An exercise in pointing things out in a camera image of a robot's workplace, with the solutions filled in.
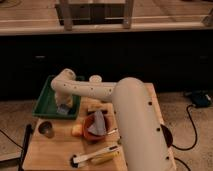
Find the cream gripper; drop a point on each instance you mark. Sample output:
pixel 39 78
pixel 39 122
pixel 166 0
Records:
pixel 63 99

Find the grey sponge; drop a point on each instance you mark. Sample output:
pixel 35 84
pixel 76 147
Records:
pixel 63 109

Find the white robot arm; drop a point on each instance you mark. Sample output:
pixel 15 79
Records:
pixel 142 138

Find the green plastic tray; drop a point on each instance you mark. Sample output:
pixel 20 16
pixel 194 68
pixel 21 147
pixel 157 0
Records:
pixel 46 106

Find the red bowl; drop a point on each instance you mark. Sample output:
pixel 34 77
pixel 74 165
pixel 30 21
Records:
pixel 88 121

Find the small metal cup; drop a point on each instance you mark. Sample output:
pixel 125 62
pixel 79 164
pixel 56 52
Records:
pixel 46 129

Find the yellow orange toy fruit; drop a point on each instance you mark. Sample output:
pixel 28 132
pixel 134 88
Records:
pixel 77 130

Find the grey cloth in bowl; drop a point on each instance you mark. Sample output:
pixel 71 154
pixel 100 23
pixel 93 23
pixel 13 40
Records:
pixel 98 127

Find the yellow corn toy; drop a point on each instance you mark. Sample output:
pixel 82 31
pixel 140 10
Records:
pixel 104 158

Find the shiny copper bowl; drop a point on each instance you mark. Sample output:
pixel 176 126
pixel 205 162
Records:
pixel 168 135

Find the dark blue object on floor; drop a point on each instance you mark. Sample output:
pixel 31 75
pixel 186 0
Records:
pixel 199 98

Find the black table side bracket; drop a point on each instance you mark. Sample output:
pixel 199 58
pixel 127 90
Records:
pixel 28 132

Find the wooden chair frame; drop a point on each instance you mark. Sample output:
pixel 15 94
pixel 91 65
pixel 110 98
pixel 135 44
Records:
pixel 94 13

